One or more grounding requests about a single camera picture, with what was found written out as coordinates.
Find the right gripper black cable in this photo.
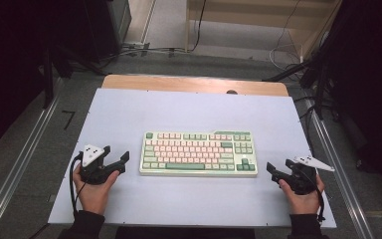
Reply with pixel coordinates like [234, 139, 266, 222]
[312, 174, 327, 223]

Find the black hanging cable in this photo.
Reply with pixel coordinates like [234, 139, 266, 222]
[190, 0, 209, 53]

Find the metal floor rail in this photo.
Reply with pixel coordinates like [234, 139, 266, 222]
[305, 99, 376, 239]
[0, 94, 63, 239]

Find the black tripod stand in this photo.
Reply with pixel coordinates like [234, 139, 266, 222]
[263, 46, 337, 121]

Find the black metal stand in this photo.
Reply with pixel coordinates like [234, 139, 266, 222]
[41, 46, 57, 110]

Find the green and cream keyboard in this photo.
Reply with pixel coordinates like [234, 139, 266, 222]
[138, 129, 259, 178]

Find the power strip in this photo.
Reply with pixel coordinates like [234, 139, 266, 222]
[122, 41, 151, 52]

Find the person's left hand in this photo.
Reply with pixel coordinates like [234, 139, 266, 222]
[73, 163, 120, 216]

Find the light wooden table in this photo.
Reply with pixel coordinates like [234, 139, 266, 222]
[100, 74, 289, 98]

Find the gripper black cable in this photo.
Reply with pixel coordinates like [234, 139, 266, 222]
[68, 150, 86, 219]
[312, 174, 327, 223]

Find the bundle of floor cables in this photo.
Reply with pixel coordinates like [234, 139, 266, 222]
[103, 45, 189, 61]

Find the light wooden shelf unit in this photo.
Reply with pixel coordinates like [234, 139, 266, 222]
[183, 0, 343, 63]

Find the person's dark lap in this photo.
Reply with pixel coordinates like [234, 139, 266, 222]
[114, 226, 257, 239]

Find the black cabinet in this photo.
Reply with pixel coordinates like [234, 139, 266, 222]
[81, 0, 133, 65]

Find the white floor cable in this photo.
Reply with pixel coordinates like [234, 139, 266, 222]
[268, 0, 305, 74]

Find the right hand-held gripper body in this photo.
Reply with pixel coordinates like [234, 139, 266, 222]
[278, 155, 335, 196]

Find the person's right hand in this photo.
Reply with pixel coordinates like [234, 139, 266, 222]
[278, 174, 326, 216]

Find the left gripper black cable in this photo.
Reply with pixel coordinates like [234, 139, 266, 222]
[68, 150, 86, 219]

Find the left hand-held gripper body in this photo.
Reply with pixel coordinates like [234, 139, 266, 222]
[78, 143, 120, 186]

